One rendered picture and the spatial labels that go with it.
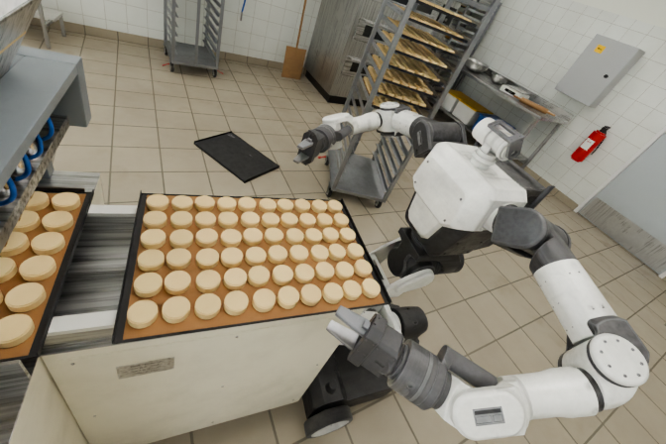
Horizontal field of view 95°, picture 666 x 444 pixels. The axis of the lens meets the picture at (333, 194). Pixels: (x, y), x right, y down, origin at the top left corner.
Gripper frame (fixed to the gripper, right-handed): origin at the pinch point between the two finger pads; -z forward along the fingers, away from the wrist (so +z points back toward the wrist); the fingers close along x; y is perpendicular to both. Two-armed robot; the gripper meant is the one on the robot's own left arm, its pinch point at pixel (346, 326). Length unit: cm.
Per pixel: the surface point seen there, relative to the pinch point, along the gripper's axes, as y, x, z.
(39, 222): 12, -12, -66
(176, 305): 10.0, -10.7, -30.2
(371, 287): -21.3, -10.8, 2.2
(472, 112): -475, -60, 32
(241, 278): -2.5, -10.7, -24.7
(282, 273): -10.1, -10.8, -18.2
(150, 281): 9.4, -10.7, -38.0
